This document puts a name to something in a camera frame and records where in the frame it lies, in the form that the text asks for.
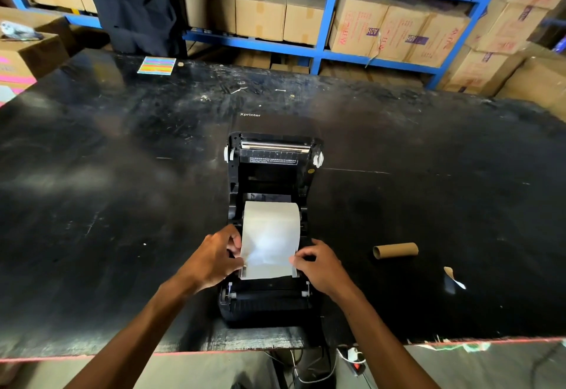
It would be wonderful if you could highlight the multicoloured sticker sheet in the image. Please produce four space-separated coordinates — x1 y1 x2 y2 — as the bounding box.
137 56 177 76

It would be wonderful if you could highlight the black label printer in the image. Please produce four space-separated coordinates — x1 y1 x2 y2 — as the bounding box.
218 110 325 328

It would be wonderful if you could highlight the person's right forearm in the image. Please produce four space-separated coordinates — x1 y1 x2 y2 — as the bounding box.
332 286 439 389

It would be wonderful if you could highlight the white label paper roll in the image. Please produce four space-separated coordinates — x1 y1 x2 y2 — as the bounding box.
239 201 301 280

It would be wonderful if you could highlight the clear plastic wrapped bundle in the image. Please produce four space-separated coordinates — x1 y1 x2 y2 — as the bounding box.
0 21 45 41

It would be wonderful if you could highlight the torn white paper scrap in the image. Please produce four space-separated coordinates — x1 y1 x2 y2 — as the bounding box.
443 267 467 290

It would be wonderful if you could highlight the white cable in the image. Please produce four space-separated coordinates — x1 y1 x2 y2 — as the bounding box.
289 348 354 386

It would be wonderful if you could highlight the person's right hand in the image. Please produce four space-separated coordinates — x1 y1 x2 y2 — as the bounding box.
289 239 360 305

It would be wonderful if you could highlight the cardboard box with pink tape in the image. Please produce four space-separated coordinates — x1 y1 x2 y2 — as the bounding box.
0 6 73 107

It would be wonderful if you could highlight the person's left hand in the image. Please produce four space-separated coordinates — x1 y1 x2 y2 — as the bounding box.
177 224 245 296

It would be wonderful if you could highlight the cardboard box with purple label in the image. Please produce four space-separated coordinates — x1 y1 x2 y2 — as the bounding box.
409 8 471 69
376 1 432 64
329 0 390 58

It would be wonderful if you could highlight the white power strip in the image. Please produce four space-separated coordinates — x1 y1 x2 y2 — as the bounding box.
348 346 367 377

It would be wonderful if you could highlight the blue metal shelf rack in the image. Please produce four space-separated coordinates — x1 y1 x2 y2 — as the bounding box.
0 0 518 91

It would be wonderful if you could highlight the person's left forearm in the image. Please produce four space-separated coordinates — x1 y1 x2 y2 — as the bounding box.
65 269 197 389

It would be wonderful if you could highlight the brown cardboard tube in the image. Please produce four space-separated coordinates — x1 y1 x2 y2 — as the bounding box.
372 243 419 260

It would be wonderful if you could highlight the plain cardboard box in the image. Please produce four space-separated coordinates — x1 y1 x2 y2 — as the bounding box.
283 0 329 46
235 0 288 42
183 0 238 35

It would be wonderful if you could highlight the pile of printed cardboard boxes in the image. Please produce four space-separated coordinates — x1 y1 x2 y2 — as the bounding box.
435 0 566 122

